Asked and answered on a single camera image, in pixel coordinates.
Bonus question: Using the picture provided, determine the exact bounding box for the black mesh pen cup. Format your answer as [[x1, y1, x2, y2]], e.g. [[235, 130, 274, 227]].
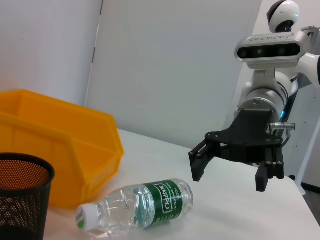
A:
[[0, 152, 56, 240]]

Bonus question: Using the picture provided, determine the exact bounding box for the right gripper cable with plug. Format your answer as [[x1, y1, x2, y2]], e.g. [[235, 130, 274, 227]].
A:
[[269, 121, 296, 147]]

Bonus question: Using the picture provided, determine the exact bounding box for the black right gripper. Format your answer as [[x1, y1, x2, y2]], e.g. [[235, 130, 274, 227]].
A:
[[188, 108, 285, 193]]

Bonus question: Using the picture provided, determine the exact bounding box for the clear green-label water bottle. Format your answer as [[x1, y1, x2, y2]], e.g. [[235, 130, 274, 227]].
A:
[[75, 177, 195, 233]]

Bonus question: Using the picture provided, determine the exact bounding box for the white robot head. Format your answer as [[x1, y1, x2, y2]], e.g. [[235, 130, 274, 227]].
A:
[[266, 0, 301, 33]]

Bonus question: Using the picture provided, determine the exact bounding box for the yellow plastic bin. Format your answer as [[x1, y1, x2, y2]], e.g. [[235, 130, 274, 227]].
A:
[[0, 88, 125, 209]]

